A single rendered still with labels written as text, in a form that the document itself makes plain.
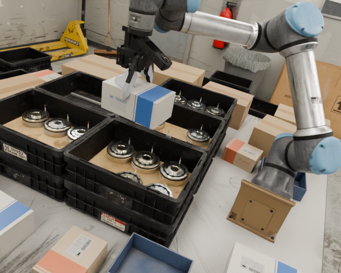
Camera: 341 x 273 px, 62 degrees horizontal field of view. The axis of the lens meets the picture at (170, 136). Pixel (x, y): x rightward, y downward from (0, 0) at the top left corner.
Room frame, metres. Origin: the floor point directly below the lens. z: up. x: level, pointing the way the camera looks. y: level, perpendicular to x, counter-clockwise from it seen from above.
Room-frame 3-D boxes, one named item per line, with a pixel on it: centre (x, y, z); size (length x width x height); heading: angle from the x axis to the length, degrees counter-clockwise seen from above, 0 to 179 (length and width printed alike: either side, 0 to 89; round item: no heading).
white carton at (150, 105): (0.84, 0.13, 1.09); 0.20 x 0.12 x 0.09; 68
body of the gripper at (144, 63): (0.85, 0.15, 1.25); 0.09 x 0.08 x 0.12; 68
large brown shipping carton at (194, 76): (1.81, 0.09, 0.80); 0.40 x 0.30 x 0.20; 75
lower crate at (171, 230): (0.77, 0.09, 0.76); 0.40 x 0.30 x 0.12; 74
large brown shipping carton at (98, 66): (1.58, 0.44, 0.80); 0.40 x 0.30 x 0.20; 75
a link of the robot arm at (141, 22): (0.84, 0.15, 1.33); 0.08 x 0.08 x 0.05
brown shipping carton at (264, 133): (1.31, -0.58, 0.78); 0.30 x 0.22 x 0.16; 61
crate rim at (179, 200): (0.77, 0.09, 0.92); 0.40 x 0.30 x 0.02; 74
